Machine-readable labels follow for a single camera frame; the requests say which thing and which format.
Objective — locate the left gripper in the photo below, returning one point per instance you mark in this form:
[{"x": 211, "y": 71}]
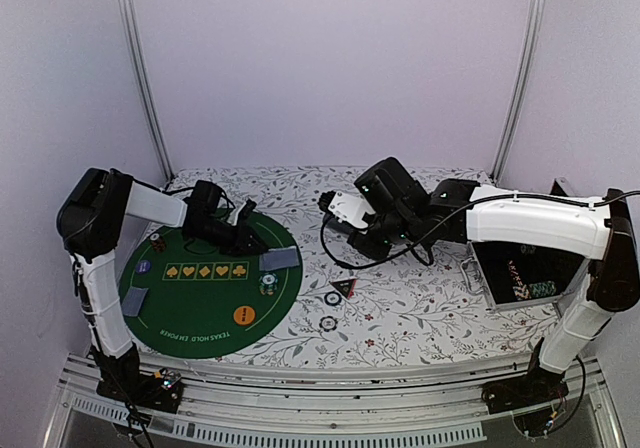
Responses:
[{"x": 245, "y": 248}]

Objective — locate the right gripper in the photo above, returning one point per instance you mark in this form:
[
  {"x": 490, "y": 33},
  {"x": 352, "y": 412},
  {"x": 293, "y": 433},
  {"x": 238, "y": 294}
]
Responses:
[{"x": 375, "y": 250}]

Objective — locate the dealt blue card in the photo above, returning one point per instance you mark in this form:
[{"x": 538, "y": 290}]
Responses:
[
  {"x": 133, "y": 301},
  {"x": 279, "y": 258}
]

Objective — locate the green white chip stack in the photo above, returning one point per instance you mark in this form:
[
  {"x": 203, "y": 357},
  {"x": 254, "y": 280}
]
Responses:
[{"x": 268, "y": 284}]

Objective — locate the orange big blind button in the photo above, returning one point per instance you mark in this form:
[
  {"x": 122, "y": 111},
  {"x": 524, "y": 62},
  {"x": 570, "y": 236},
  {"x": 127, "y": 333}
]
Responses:
[{"x": 244, "y": 315}]

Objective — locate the red black chip stack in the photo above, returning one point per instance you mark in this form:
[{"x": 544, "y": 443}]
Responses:
[{"x": 157, "y": 243}]

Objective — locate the black white poker chip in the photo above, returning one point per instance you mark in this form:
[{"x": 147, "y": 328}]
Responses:
[{"x": 332, "y": 299}]

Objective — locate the purple small blind button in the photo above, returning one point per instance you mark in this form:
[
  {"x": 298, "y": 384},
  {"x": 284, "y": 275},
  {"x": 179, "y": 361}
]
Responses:
[{"x": 143, "y": 267}]

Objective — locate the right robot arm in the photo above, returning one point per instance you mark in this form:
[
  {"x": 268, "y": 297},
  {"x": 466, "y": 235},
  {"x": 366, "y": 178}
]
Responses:
[{"x": 605, "y": 287}]

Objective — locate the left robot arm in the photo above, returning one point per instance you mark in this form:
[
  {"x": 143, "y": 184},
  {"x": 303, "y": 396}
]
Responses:
[{"x": 90, "y": 223}]

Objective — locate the green poker mat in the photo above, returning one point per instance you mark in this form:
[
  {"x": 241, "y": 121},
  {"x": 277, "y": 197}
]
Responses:
[{"x": 193, "y": 293}]

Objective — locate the floral tablecloth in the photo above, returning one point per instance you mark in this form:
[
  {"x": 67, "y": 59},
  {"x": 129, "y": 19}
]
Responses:
[{"x": 402, "y": 313}]

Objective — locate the black red triangular chip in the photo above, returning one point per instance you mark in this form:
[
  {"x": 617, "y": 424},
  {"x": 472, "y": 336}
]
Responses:
[{"x": 345, "y": 287}]

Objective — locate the poker chips in case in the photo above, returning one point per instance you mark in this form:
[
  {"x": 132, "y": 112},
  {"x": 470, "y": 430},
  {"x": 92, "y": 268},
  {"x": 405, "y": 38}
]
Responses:
[{"x": 529, "y": 274}]

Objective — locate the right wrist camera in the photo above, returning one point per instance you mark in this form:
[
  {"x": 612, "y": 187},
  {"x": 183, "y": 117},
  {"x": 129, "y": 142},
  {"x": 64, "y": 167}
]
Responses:
[{"x": 346, "y": 208}]

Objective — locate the front aluminium rail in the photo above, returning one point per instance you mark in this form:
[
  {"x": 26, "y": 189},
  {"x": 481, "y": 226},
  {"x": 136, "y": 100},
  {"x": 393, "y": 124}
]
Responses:
[{"x": 235, "y": 405}]

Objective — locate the left aluminium frame post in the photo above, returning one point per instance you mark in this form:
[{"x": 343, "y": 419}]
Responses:
[{"x": 132, "y": 35}]

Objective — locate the aluminium frame post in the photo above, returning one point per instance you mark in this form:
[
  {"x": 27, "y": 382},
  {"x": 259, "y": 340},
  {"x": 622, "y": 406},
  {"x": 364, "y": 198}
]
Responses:
[
  {"x": 533, "y": 24},
  {"x": 132, "y": 35}
]

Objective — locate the right aluminium frame post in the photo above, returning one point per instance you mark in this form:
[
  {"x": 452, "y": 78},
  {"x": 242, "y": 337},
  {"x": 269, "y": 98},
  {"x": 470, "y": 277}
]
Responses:
[{"x": 533, "y": 24}]

